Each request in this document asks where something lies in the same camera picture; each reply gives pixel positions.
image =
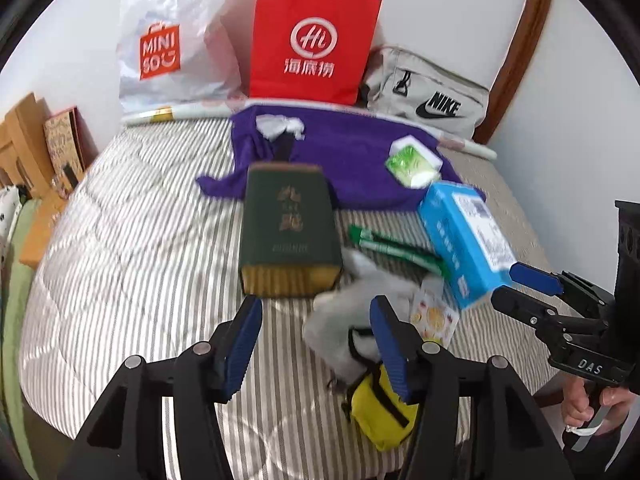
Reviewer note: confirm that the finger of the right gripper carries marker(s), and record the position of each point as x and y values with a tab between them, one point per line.
521	307
542	281

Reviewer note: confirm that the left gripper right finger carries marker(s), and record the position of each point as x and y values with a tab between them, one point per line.
399	345

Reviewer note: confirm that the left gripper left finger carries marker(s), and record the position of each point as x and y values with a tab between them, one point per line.
233	343

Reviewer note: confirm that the fruit print wipe packet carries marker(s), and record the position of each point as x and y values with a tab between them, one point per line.
432	315

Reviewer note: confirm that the grey white plush toy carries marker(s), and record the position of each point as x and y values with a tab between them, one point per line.
326	329

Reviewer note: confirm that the yellow Adidas pouch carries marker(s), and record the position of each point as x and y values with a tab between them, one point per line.
372	403

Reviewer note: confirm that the green sachet packet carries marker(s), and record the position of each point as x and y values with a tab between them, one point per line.
389	246

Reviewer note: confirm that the green tissue pack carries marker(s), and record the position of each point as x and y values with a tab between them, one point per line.
412	164

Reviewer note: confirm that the person's right hand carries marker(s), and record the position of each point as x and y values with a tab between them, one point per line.
576	409

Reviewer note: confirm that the blue tissue box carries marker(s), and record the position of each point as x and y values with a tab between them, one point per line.
462	231

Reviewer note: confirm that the dark green tea box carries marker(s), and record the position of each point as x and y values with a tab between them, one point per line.
289	246

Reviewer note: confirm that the rolled paper poster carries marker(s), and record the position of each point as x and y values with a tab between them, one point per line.
226	108

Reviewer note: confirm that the purple towel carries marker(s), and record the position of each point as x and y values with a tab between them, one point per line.
350	148

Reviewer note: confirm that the green bed sheet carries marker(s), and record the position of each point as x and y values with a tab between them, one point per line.
16	283

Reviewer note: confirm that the grey Nike bag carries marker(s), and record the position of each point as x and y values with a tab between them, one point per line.
400	83

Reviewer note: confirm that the brown decorated box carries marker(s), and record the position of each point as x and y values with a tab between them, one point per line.
62	135

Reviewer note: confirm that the panda plush toy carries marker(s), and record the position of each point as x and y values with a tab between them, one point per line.
10	208

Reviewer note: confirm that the wooden chair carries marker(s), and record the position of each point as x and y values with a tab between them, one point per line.
25	161

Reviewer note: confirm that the white Miniso plastic bag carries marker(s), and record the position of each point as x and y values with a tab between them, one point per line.
174	51

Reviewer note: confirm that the red paper shopping bag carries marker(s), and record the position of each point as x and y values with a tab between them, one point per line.
311	50

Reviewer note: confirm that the brown wooden door frame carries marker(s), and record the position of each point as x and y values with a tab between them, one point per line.
514	67

